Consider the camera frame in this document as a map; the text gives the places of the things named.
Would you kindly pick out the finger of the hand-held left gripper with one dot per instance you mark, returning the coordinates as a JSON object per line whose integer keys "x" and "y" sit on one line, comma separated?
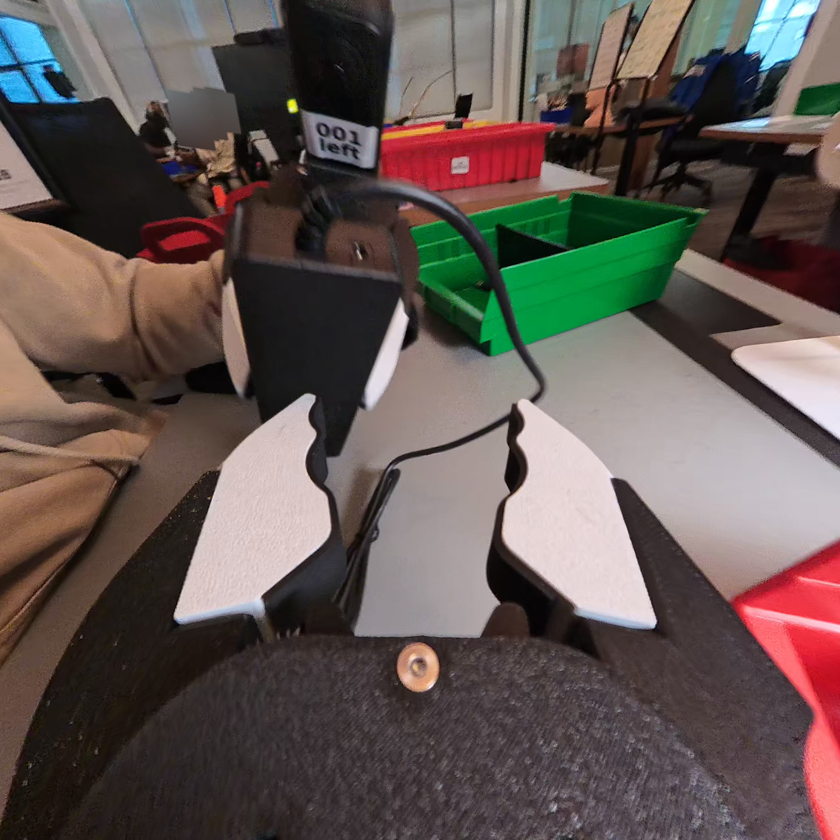
{"x": 233, "y": 341}
{"x": 387, "y": 367}

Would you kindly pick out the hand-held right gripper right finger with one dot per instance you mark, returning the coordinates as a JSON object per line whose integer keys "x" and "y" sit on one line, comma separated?
{"x": 571, "y": 525}

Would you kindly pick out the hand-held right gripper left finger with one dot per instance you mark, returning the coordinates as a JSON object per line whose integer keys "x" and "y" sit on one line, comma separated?
{"x": 262, "y": 518}

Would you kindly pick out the green plastic bin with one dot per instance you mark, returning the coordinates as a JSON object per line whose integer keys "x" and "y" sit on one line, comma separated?
{"x": 577, "y": 289}
{"x": 817, "y": 102}

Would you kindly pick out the red plastic bin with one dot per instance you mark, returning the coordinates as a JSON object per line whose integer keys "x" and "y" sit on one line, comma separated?
{"x": 800, "y": 630}

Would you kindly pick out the person's left forearm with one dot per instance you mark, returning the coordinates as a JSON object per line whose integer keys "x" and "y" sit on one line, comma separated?
{"x": 98, "y": 295}

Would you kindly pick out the black display board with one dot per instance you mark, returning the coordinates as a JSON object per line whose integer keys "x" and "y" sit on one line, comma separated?
{"x": 256, "y": 85}

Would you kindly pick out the red bin yellow label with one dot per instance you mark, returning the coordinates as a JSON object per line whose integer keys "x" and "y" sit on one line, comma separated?
{"x": 426, "y": 161}

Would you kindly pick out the black bin divider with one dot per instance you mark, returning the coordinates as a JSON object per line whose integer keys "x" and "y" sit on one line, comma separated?
{"x": 525, "y": 246}

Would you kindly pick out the black board panel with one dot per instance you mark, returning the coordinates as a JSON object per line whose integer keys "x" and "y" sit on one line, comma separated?
{"x": 98, "y": 170}

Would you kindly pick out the person's beige hoodie torso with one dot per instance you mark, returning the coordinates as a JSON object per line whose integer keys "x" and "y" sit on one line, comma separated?
{"x": 46, "y": 492}

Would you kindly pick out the wooden notice board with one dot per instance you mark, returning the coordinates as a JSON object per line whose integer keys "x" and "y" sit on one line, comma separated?
{"x": 609, "y": 46}
{"x": 656, "y": 36}

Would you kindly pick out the framed black-white marker sign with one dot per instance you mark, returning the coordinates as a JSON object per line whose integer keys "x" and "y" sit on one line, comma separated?
{"x": 19, "y": 170}

